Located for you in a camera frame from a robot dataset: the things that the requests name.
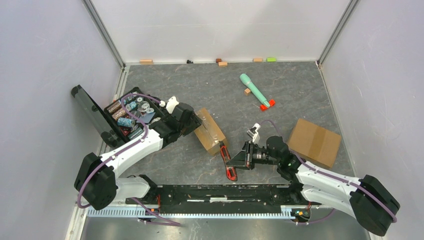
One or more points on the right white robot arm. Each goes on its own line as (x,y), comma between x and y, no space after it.
(365,199)

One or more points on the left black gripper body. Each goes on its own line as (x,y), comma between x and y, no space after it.
(194,122)

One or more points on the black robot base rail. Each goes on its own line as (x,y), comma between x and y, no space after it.
(224,198)

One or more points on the brown cardboard express box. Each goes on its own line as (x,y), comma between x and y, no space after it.
(209,134)

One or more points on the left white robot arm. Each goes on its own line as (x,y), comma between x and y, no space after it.
(99,180)

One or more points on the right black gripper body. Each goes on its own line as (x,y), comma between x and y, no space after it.
(250,148)

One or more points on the tan block far left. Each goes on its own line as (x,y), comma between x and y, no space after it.
(146,61)

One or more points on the black case with poker chips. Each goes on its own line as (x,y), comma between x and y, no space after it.
(132,125)

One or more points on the red box cutter knife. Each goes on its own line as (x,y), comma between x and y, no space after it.
(230,171)

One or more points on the flat brown cardboard box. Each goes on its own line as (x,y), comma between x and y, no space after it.
(315,143)

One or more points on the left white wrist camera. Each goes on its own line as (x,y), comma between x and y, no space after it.
(170,104)

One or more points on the small brown wooden cube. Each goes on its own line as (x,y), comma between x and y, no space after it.
(247,91)

